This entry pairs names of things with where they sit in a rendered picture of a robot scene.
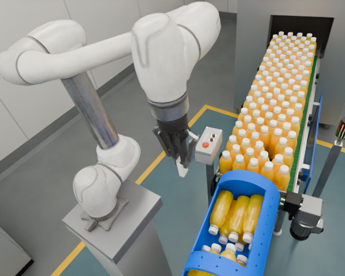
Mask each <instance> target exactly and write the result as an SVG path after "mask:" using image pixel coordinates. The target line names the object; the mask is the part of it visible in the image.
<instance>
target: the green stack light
mask: <svg viewBox="0 0 345 276"><path fill-rule="evenodd" d="M335 135H336V136H337V137H338V138H339V139H343V140H345V132H344V131H341V130H340V129H339V128H338V127H337V130H336V132H335Z"/></svg>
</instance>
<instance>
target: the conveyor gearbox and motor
mask: <svg viewBox="0 0 345 276"><path fill-rule="evenodd" d="M302 198H304V199H303V203H302V206H301V209H300V210H298V213H297V215H295V214H294V215H293V218H292V223H291V226H290V234H291V235H292V236H293V238H295V239H297V240H300V241H304V240H306V239H308V237H309V235H310V234H311V233H316V234H320V233H321V232H323V231H324V228H323V219H320V218H321V217H322V214H321V213H322V212H321V211H322V207H323V206H322V204H323V200H322V199H320V198H316V197H312V196H309V195H305V194H302Z"/></svg>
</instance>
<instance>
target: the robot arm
mask: <svg viewBox="0 0 345 276"><path fill-rule="evenodd" d="M220 29H221V24H220V17H219V12H218V10H217V9H216V8H215V7H214V6H213V5H212V4H210V3H208V2H194V3H191V4H189V5H188V6H186V5H184V6H182V7H180V8H178V9H175V10H173V11H170V12H168V13H165V14H164V13H154V14H150V15H146V16H144V17H142V18H141V19H140V20H138V21H137V22H136V23H135V24H134V26H133V27H132V30H131V31H130V32H127V33H124V34H121V35H119V36H115V37H112V38H109V39H106V40H104V41H100V42H97V43H94V44H91V45H87V35H86V33H85V30H84V29H83V27H82V26H81V25H80V24H79V23H78V22H76V21H74V20H67V19H62V20H53V21H50V22H48V23H46V24H44V25H42V26H40V27H38V28H36V29H34V30H33V31H31V32H30V33H29V34H28V35H26V36H25V37H23V38H22V39H20V40H19V41H17V42H16V43H15V44H13V45H12V46H11V47H9V48H8V50H7V51H3V52H1V53H0V75H1V76H2V77H3V79H4V80H6V81H7V82H9V83H12V84H16V85H24V86H30V85H36V84H42V83H45V82H48V81H53V80H56V79H60V80H61V82H62V84H63V85H64V87H65V89H66V90H67V92H68V94H69V96H70V97H71V99H72V101H73V103H74V104H75V106H76V108H77V110H78V111H79V113H80V115H81V116H82V118H83V119H84V121H85V123H86V125H87V126H88V128H89V130H90V132H91V133H92V135H93V137H94V139H95V140H96V142H97V144H98V145H97V148H96V152H97V158H98V161H99V162H98V163H97V164H96V165H94V166H88V167H85V168H83V169H81V170H80V171H79V172H78V173H77V174H76V175H75V177H74V180H73V191H74V194H75V196H76V199H77V200H78V202H79V204H80V205H81V207H82V208H83V209H84V210H85V211H84V212H83V213H81V215H80V217H81V219H82V220H88V223H87V224H86V226H85V230H87V231H88V232H90V231H91V230H92V229H93V228H94V227H95V226H96V225H98V226H100V227H102V228H103V229H104V230H105V231H109V230H110V229H111V227H112V225H113V223H114V221H115V220H116V218H117V217H118V215H119V214H120V212H121V211H122V210H123V208H124V207H125V206H126V205H127V204H128V203H129V200H128V199H127V198H122V197H119V196H117V193H118V190H119V188H120V186H121V184H122V183H123V182H124V181H125V180H126V179H127V177H128V176H129V175H130V174H131V172H132V171H133V170H134V168H135V167H136V165H137V163H138V161H139V159H140V155H141V148H140V146H139V144H138V143H137V142H136V141H135V140H134V139H132V138H130V137H126V136H123V135H120V134H117V132H116V130H115V128H114V126H113V124H112V122H111V120H110V118H109V116H108V114H107V112H106V110H105V108H104V106H103V104H102V102H101V100H100V98H99V96H98V94H97V92H96V90H95V88H94V86H93V84H92V82H91V80H90V78H89V76H88V74H87V71H88V70H91V69H94V68H96V67H99V66H102V65H104V64H107V63H109V62H112V61H115V60H118V59H120V58H123V57H125V56H128V55H131V54H132V56H133V62H134V66H135V71H136V74H137V77H138V80H139V82H140V85H141V87H142V88H143V90H144V91H145V93H146V95H147V100H148V103H149V106H150V109H151V113H152V115H153V117H154V118H156V120H157V125H156V126H155V127H154V129H153V130H152V132H153V133H154V134H155V136H156V137H157V138H158V140H159V142H160V144H161V146H162V148H163V150H164V152H165V154H166V155H167V156H168V157H170V156H171V157H172V158H173V160H174V162H175V165H176V166H177V168H178V171H179V176H181V177H185V175H186V173H187V172H188V166H189V163H190V162H191V160H192V159H193V157H194V154H195V150H196V144H197V141H198V140H199V138H200V135H199V134H196V135H194V134H193V133H192V132H191V129H190V128H189V126H188V114H187V111H188V109H189V102H188V95H187V86H186V83H187V80H189V78H190V75H191V72H192V70H193V68H194V66H195V64H196V63H197V62H198V61H199V60H200V59H202V58H203V57H204V56H205V55H206V54H207V52H208V51H209V50H210V49H211V47H212V46H213V45H214V43H215V42H216V40H217V38H218V36H219V33H220ZM187 137H189V143H190V144H189V146H188V150H187V145H186V138H187Z"/></svg>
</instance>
